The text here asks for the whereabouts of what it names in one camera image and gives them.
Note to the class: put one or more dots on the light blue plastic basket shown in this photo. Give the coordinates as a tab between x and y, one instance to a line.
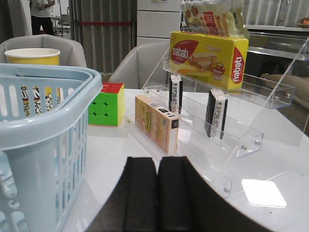
43	135

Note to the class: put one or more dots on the grey armchair right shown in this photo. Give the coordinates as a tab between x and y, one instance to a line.
143	66

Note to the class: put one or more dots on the yellow snack bag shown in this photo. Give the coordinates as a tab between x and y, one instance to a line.
215	17

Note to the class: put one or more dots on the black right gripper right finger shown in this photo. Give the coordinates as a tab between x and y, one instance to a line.
188	204

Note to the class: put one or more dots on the white cabinet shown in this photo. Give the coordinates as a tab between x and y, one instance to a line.
156	19

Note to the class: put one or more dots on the yellow popcorn paper cup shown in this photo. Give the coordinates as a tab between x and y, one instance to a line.
41	56

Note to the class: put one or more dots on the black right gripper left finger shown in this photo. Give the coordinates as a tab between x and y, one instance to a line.
131	207

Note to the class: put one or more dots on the yellow nabati wafer box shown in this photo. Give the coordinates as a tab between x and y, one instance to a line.
215	60

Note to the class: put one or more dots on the black white snack pack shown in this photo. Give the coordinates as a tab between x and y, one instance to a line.
216	114
175	93

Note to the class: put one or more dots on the person in black trousers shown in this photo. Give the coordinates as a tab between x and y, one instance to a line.
40	11

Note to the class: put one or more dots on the colourful rubik's cube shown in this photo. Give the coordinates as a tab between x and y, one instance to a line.
108	107

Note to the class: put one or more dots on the clear acrylic display shelf right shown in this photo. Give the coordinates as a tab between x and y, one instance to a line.
262	156

